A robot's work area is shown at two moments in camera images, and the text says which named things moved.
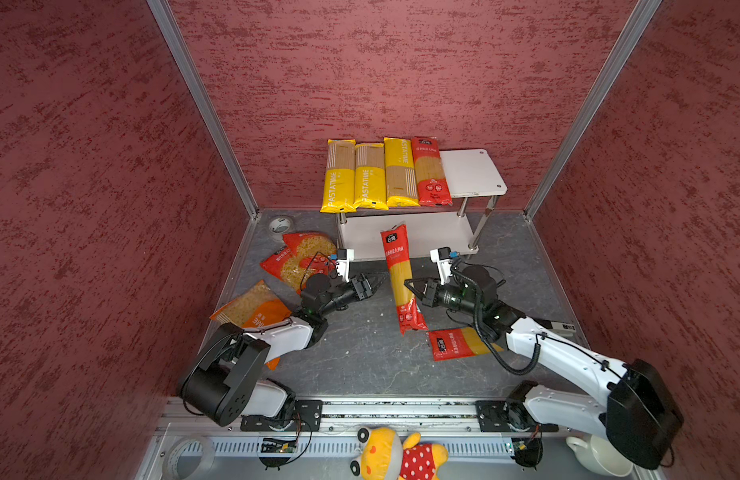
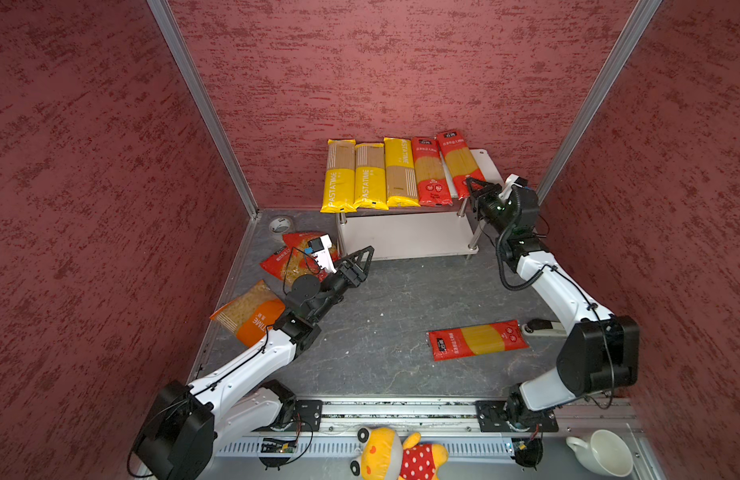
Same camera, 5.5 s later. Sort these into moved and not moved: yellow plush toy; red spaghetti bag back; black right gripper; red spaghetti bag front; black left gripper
Moved: black left gripper; black right gripper; red spaghetti bag back
Not moved: red spaghetti bag front; yellow plush toy
